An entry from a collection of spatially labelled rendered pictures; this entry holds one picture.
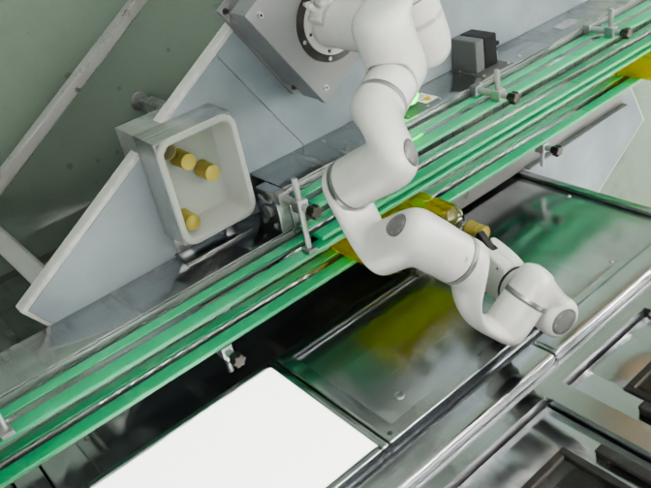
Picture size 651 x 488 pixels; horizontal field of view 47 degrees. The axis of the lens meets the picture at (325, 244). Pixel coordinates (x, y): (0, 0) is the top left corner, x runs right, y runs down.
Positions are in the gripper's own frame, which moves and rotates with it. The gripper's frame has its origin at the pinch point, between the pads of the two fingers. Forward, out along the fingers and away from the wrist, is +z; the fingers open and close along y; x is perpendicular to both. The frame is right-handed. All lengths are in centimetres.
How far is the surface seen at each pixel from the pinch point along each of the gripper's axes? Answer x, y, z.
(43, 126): 67, 24, 82
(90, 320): 72, 6, 17
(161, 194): 51, 22, 25
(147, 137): 50, 34, 25
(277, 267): 35.5, 4.4, 13.1
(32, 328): 86, -15, 58
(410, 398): 25.4, -12.4, -17.4
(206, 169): 41, 24, 25
